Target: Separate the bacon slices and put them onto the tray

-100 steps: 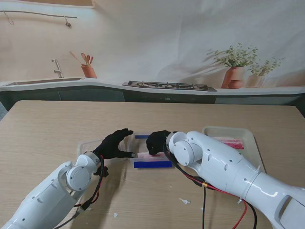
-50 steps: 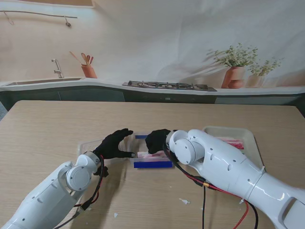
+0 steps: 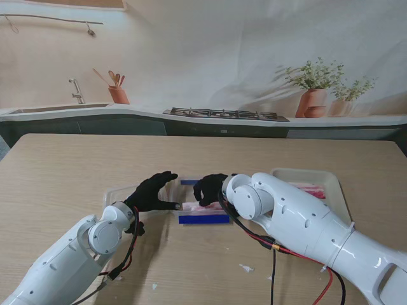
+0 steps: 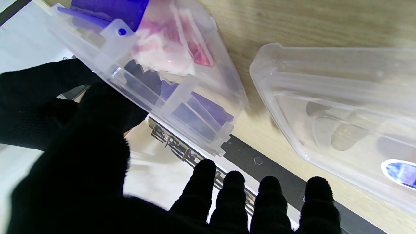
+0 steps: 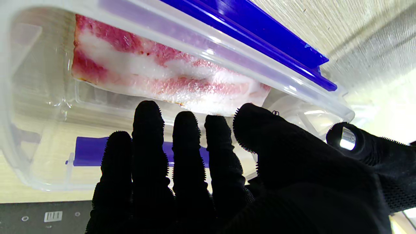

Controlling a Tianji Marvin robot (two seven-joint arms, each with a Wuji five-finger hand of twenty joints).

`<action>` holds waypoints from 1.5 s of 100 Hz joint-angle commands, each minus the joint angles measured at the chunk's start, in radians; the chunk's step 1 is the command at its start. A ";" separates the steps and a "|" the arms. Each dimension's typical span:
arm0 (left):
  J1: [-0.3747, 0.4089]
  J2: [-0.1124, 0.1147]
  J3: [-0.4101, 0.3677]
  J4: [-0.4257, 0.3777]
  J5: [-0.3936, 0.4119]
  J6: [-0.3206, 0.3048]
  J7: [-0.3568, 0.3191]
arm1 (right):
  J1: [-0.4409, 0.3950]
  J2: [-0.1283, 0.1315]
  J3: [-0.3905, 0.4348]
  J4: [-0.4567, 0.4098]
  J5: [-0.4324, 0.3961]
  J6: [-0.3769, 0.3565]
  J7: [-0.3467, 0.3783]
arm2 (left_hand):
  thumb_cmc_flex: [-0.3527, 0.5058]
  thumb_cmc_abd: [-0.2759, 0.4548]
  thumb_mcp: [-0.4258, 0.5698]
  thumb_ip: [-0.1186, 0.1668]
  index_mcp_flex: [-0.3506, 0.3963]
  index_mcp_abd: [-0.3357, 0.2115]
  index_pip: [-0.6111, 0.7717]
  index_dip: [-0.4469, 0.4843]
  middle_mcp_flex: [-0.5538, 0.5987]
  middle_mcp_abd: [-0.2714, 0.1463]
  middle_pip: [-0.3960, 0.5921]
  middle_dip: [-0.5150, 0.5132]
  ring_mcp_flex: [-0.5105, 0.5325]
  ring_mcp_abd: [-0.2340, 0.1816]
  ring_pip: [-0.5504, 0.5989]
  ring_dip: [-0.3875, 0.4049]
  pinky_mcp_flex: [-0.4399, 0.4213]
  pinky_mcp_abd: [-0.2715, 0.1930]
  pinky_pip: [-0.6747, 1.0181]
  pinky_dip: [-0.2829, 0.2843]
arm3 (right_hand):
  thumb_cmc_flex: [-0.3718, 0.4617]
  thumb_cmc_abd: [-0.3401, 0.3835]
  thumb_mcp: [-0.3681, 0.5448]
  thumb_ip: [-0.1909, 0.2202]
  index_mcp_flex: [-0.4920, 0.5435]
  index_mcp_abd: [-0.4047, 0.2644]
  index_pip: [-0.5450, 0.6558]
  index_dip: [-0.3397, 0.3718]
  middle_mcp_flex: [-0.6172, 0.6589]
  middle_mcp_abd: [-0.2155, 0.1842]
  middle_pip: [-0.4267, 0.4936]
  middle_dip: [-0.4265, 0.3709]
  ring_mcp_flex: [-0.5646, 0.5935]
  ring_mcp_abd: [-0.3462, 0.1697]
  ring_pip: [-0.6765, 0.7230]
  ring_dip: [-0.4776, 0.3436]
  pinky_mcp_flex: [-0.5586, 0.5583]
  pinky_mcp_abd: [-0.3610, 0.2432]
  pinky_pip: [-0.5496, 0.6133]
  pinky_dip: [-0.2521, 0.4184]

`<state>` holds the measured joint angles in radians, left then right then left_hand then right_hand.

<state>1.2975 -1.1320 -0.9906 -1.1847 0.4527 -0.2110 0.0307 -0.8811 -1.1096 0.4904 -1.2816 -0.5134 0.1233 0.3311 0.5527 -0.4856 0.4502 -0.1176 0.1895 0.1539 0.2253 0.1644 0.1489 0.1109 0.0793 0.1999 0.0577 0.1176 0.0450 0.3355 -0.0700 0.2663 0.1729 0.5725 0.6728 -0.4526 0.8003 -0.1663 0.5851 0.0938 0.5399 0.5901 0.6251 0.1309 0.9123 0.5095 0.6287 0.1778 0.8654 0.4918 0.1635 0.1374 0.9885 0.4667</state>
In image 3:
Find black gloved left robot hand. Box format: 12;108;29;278
123;171;184;213

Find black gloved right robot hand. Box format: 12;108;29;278
193;173;238;207

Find pink bacon slice stack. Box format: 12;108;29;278
183;200;228;214

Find clear container with blue clips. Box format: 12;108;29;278
168;174;240;225

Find clear lid with blue label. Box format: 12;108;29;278
104;186;172;211

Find pink streaky bacon slice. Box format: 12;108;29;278
287;182;327;200

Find beige rectangular tray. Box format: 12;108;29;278
269;167;352;223

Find printed kitchen backdrop cloth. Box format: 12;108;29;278
0;0;407;140

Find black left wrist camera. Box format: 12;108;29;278
127;222;146;238

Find left arm black red cables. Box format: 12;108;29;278
76;208;146;302

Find arm black red cables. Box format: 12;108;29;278
218;200;347;305
76;208;146;302

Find right arm black red cables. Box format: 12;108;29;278
218;200;347;305

